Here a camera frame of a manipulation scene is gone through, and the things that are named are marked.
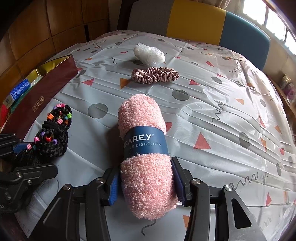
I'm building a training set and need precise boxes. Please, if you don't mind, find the purple jar on shelf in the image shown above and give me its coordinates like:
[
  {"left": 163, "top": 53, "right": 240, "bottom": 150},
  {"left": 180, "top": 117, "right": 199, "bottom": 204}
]
[{"left": 280, "top": 74, "right": 295, "bottom": 103}]

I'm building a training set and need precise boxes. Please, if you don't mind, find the black beaded braided hairpiece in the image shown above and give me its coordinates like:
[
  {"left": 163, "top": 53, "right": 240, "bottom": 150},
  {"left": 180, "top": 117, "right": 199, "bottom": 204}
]
[{"left": 15, "top": 103, "right": 72, "bottom": 167}]

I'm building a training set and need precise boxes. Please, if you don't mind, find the wooden side shelf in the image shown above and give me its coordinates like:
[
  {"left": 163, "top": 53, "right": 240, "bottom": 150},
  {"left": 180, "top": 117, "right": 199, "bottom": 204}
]
[{"left": 267, "top": 75, "right": 295, "bottom": 121}]

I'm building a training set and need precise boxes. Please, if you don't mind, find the patterned grey bed sheet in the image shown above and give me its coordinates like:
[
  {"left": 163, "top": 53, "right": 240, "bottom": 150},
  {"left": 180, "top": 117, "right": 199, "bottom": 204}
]
[{"left": 16, "top": 31, "right": 295, "bottom": 240}]

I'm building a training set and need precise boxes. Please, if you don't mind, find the pink satin scrunchie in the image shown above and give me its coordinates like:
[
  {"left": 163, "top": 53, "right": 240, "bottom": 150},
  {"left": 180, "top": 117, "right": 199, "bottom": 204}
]
[{"left": 131, "top": 67, "right": 179, "bottom": 84}]

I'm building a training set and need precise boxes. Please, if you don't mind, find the pink fluffy dishcloth roll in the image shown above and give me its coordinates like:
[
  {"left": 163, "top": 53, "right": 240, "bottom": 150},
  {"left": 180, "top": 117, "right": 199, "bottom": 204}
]
[{"left": 118, "top": 94, "right": 178, "bottom": 220}]

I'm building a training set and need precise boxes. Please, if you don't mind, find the yellow green scrub sponge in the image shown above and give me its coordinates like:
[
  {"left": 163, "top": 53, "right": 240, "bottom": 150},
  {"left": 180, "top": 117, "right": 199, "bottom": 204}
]
[{"left": 10, "top": 89, "right": 30, "bottom": 113}]

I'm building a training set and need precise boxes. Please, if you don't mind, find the gold tin tray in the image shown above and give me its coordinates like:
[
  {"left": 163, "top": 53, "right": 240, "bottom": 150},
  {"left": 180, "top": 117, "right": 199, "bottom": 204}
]
[{"left": 1, "top": 55, "right": 78, "bottom": 138}]

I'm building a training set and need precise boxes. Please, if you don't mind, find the grey yellow blue headboard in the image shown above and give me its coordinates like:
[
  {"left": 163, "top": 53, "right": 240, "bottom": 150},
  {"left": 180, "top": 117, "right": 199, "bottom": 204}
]
[{"left": 127, "top": 1, "right": 270, "bottom": 70}]

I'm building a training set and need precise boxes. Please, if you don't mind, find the red white christmas stocking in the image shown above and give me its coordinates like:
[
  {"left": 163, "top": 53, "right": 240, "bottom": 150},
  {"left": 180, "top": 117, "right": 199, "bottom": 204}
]
[{"left": 0, "top": 104, "right": 10, "bottom": 127}]

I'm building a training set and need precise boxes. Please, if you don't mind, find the blue tissue pack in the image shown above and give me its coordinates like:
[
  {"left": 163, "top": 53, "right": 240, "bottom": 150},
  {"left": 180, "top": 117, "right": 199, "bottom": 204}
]
[{"left": 3, "top": 79, "right": 31, "bottom": 108}]

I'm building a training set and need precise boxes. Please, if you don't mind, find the wooden wardrobe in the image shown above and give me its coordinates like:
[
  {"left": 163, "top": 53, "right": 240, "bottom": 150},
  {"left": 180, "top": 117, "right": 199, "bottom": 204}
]
[{"left": 1, "top": 1, "right": 109, "bottom": 100}]

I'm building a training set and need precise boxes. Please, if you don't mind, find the clear plastic bottle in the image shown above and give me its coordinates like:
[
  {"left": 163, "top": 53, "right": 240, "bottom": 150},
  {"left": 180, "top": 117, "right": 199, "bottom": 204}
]
[{"left": 31, "top": 75, "right": 43, "bottom": 87}]

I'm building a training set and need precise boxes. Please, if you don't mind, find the white crumpled plastic bag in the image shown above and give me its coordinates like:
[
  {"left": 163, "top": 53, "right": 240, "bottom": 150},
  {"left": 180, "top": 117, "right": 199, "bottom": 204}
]
[{"left": 133, "top": 43, "right": 166, "bottom": 67}]

